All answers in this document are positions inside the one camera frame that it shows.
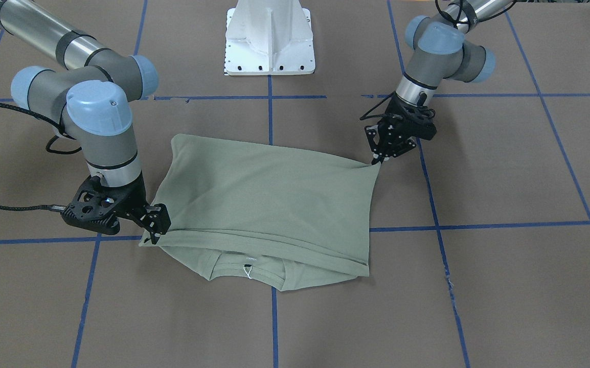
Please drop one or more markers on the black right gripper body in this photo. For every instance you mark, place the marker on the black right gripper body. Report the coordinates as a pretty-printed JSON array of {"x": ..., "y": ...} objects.
[{"x": 132, "y": 200}]

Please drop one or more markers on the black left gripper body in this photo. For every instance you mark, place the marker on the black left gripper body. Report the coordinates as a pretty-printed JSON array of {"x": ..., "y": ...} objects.
[{"x": 396, "y": 113}]

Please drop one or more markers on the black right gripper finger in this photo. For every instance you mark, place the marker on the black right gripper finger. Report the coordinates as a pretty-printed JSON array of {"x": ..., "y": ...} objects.
[{"x": 154, "y": 219}]

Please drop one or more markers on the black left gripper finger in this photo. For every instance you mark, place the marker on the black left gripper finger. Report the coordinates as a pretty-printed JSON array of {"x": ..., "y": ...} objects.
[
  {"x": 373, "y": 141},
  {"x": 397, "y": 145}
]

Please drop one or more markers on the olive green long-sleeve shirt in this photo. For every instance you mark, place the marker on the olive green long-sleeve shirt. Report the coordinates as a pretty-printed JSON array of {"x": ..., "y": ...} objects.
[{"x": 290, "y": 218}]

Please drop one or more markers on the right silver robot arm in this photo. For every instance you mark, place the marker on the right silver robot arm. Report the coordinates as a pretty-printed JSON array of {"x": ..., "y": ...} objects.
[{"x": 87, "y": 102}]

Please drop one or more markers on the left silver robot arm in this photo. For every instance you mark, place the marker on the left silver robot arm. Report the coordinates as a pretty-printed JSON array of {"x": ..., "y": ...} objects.
[{"x": 440, "y": 51}]

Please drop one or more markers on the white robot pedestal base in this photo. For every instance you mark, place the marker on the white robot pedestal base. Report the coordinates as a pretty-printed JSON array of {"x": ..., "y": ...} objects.
[{"x": 268, "y": 38}]

